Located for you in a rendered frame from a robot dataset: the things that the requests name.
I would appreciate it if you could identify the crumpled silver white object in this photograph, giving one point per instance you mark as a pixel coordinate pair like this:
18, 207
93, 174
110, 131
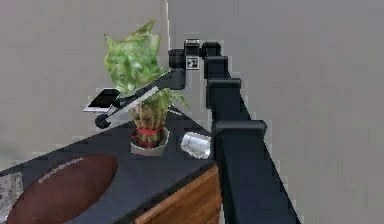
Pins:
196, 145

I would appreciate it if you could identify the grey patterned flat object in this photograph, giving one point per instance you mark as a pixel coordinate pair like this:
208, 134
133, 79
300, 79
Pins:
10, 191

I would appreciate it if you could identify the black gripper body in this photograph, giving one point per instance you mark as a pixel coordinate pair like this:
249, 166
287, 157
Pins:
176, 78

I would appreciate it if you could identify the green house plant in pot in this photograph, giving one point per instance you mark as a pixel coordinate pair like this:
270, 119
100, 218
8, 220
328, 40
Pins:
133, 63

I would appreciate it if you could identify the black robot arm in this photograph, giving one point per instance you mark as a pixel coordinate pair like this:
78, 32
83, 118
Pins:
243, 160

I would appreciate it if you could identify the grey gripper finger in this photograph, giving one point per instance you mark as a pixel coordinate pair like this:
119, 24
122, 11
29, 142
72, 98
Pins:
133, 102
143, 87

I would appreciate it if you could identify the black-topped wooden chest of drawers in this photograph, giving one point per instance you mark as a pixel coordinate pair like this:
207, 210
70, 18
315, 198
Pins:
156, 180

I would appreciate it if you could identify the brown oval football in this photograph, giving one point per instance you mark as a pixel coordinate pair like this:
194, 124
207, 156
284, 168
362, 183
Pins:
63, 190

